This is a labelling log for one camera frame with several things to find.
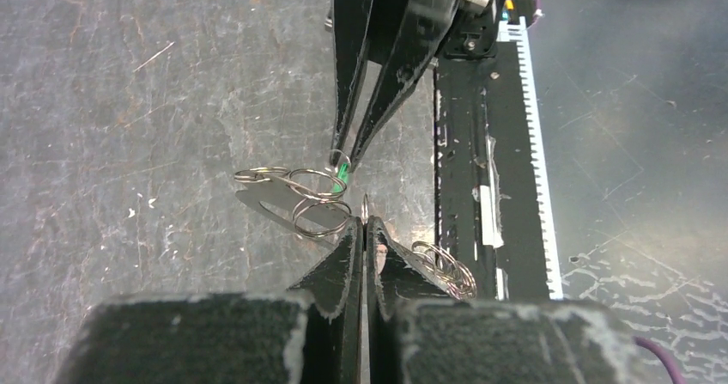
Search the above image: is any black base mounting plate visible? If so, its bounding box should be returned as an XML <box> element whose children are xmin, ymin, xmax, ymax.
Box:
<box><xmin>432</xmin><ymin>0</ymin><xmax>553</xmax><ymax>302</ymax></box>

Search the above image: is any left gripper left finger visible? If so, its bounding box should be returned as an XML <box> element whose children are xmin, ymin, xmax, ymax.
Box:
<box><xmin>57</xmin><ymin>218</ymin><xmax>363</xmax><ymax>383</ymax></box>

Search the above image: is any metal key organizer plate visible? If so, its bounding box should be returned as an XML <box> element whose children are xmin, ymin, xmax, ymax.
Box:
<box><xmin>234</xmin><ymin>152</ymin><xmax>477</xmax><ymax>300</ymax></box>

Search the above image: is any key with green tag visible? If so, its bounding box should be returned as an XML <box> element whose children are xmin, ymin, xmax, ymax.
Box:
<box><xmin>333</xmin><ymin>162</ymin><xmax>349</xmax><ymax>192</ymax></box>

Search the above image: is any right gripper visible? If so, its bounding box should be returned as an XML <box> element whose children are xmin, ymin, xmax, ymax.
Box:
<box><xmin>331</xmin><ymin>0</ymin><xmax>506</xmax><ymax>168</ymax></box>

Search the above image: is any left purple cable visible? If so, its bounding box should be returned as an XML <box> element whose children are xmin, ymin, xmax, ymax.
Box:
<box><xmin>634</xmin><ymin>335</ymin><xmax>689</xmax><ymax>384</ymax></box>

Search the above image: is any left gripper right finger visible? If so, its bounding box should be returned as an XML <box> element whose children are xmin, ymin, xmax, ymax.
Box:
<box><xmin>365</xmin><ymin>216</ymin><xmax>648</xmax><ymax>383</ymax></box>

